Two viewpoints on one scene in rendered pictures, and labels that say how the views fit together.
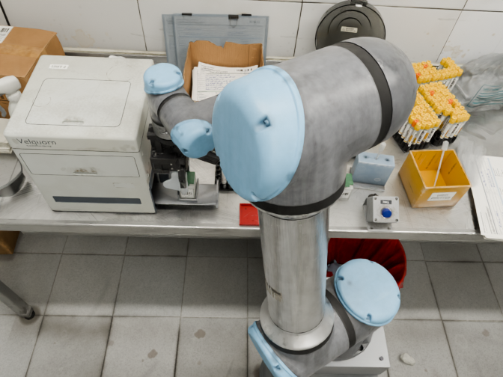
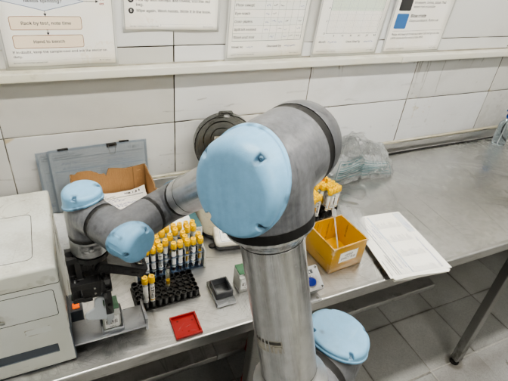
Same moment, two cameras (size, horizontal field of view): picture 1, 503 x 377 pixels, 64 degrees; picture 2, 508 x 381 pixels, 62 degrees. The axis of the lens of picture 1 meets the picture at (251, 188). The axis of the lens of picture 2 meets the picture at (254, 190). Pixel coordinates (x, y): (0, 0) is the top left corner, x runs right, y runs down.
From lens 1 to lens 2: 0.19 m
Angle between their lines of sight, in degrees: 26
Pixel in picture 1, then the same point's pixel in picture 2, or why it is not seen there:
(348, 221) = not seen: hidden behind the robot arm
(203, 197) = (130, 322)
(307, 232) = (296, 261)
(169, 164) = (92, 289)
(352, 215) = not seen: hidden behind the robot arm
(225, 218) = (159, 338)
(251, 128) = (249, 165)
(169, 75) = (90, 188)
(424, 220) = (342, 281)
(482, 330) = not seen: outside the picture
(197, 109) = (128, 213)
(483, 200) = (379, 250)
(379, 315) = (358, 350)
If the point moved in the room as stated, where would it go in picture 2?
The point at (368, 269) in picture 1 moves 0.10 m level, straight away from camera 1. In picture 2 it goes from (331, 315) to (336, 277)
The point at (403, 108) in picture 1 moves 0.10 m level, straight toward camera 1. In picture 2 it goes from (339, 140) to (346, 183)
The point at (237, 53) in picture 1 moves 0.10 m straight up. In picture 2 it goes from (122, 177) to (119, 151)
